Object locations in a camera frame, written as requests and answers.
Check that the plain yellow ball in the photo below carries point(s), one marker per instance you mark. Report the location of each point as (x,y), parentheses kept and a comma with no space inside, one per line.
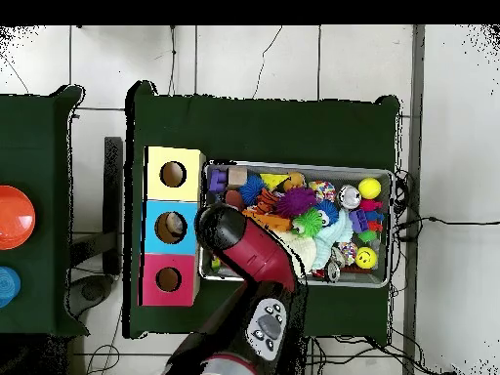
(369,187)

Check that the purple spiky ball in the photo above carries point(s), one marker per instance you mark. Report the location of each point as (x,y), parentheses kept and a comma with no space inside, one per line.
(297,201)

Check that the dark green table cloth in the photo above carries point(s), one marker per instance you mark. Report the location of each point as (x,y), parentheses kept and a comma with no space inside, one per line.
(273,125)
(47,156)

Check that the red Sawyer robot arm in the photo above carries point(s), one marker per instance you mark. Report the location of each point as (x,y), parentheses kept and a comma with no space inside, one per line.
(254,258)

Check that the cream knitted cloth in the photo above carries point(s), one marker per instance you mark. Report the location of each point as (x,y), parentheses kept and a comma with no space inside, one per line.
(306,248)

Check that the purple toy block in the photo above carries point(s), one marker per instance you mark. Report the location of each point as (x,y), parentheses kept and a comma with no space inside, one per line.
(217,181)

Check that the yellow smiley face ball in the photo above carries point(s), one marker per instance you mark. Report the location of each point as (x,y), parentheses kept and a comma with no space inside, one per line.
(365,257)

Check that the orange round disc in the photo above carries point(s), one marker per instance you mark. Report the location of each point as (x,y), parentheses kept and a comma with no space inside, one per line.
(14,217)

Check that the orange toy building block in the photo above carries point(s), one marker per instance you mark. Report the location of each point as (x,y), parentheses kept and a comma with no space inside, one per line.
(272,222)

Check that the green spiky ball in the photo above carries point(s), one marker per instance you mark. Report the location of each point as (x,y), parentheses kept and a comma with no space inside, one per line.
(307,223)

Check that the blue spiky ball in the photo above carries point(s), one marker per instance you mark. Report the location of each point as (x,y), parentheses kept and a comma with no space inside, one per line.
(251,189)

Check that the blue round disc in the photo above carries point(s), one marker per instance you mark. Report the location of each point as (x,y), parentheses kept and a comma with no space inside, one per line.
(8,286)

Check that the wooden box with three holes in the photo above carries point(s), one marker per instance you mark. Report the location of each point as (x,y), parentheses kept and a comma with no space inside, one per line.
(152,234)

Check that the shallow clear mesh bin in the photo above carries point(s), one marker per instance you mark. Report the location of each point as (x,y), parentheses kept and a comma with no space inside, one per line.
(384,269)

